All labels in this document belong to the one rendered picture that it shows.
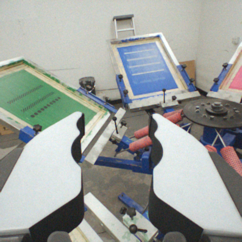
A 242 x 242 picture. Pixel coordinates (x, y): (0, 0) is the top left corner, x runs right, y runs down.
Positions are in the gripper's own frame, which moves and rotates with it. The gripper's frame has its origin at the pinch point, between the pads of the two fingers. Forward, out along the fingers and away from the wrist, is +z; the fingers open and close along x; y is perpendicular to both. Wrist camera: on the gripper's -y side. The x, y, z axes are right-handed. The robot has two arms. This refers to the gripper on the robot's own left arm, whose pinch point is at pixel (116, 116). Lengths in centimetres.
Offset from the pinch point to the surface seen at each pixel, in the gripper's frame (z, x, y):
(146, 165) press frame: 70, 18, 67
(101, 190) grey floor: 142, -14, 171
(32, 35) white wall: 362, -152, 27
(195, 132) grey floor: 243, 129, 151
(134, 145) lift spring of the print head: 72, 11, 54
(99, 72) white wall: 384, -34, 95
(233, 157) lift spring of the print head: 45, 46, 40
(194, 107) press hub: 73, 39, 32
